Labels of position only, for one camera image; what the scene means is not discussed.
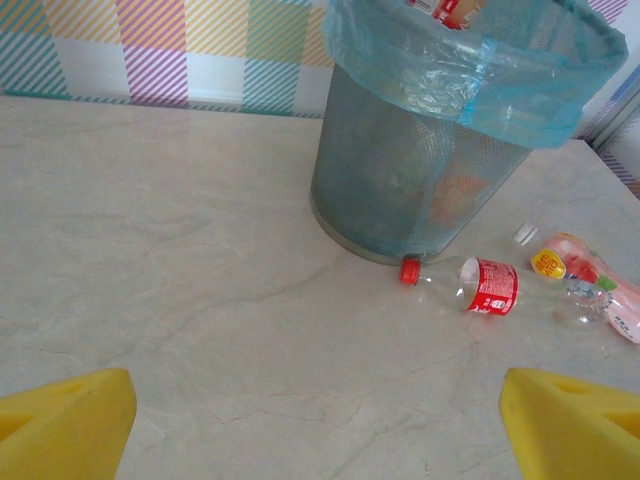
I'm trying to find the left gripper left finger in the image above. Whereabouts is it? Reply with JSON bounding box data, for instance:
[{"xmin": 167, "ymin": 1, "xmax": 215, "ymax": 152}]
[{"xmin": 0, "ymin": 368, "xmax": 138, "ymax": 480}]

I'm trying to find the grey metal mesh bin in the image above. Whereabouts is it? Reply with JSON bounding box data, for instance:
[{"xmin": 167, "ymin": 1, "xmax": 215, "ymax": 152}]
[{"xmin": 309, "ymin": 64, "xmax": 534, "ymax": 264}]

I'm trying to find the blue plastic bin liner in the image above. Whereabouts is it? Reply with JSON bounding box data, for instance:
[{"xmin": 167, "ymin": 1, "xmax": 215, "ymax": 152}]
[{"xmin": 322, "ymin": 0, "xmax": 629, "ymax": 150}]

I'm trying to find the clear bottle red white label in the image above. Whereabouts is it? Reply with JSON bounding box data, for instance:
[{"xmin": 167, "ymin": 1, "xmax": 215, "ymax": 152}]
[{"xmin": 405, "ymin": 0, "xmax": 490, "ymax": 32}]

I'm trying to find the right aluminium frame post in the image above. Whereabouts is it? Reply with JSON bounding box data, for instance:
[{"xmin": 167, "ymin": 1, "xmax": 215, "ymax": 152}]
[{"xmin": 589, "ymin": 79, "xmax": 640, "ymax": 151}]

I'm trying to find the pink drink bottle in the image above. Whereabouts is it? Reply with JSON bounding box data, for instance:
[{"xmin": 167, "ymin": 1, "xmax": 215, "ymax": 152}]
[{"xmin": 513, "ymin": 223, "xmax": 640, "ymax": 346}]

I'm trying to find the orange juice bottle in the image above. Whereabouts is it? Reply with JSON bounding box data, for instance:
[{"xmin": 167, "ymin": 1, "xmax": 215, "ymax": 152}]
[{"xmin": 427, "ymin": 172, "xmax": 491, "ymax": 226}]

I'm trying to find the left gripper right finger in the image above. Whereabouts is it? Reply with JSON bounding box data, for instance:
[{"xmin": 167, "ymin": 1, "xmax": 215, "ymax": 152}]
[{"xmin": 498, "ymin": 367, "xmax": 640, "ymax": 480}]

